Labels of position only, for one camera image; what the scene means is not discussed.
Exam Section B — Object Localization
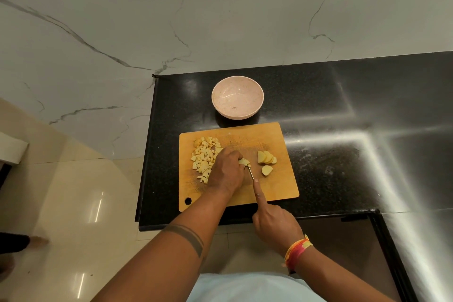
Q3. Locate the pile of diced potato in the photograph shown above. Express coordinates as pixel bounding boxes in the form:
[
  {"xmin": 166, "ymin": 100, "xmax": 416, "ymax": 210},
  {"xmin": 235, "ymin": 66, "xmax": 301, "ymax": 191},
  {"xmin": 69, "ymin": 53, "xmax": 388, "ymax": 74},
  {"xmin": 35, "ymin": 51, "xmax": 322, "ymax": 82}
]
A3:
[{"xmin": 191, "ymin": 136, "xmax": 224, "ymax": 185}]

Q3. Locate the person's right hand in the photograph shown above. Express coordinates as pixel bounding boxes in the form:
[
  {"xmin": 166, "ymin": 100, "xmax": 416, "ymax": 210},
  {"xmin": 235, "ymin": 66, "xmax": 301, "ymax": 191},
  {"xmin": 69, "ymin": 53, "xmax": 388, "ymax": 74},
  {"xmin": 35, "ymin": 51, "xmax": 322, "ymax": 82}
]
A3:
[{"xmin": 252, "ymin": 178, "xmax": 305, "ymax": 258}]

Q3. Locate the wooden cutting board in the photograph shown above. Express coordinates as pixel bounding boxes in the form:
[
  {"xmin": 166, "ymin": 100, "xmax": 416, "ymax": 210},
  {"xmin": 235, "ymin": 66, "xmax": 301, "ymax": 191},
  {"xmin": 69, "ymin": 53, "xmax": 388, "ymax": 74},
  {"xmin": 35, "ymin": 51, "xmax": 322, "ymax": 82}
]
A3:
[{"xmin": 178, "ymin": 121, "xmax": 300, "ymax": 213}]

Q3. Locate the person's left forearm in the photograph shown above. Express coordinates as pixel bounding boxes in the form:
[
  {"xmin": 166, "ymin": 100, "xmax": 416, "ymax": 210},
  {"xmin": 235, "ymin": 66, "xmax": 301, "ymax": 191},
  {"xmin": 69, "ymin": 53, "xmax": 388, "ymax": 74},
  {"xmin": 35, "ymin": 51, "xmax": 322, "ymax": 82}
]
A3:
[{"xmin": 92, "ymin": 195, "xmax": 227, "ymax": 302}]

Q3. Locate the person's left hand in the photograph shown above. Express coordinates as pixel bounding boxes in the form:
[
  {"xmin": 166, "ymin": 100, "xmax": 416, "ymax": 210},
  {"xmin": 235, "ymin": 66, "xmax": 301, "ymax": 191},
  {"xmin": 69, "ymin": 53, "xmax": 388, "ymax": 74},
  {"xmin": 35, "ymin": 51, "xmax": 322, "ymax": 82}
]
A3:
[{"xmin": 206, "ymin": 147, "xmax": 245, "ymax": 200}]

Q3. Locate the pink speckled bowl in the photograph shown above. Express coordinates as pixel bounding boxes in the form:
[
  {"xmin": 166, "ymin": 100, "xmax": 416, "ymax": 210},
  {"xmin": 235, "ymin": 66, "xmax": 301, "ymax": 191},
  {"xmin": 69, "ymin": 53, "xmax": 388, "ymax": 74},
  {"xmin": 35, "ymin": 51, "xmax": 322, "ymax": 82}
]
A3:
[{"xmin": 211, "ymin": 76, "xmax": 265, "ymax": 120}]

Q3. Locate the red orange thread bracelet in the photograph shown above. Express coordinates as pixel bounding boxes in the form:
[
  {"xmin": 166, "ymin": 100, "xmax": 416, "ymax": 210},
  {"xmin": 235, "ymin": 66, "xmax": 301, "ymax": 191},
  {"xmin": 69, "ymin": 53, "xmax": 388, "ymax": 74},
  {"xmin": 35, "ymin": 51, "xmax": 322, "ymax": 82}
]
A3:
[{"xmin": 282, "ymin": 234, "xmax": 314, "ymax": 272}]

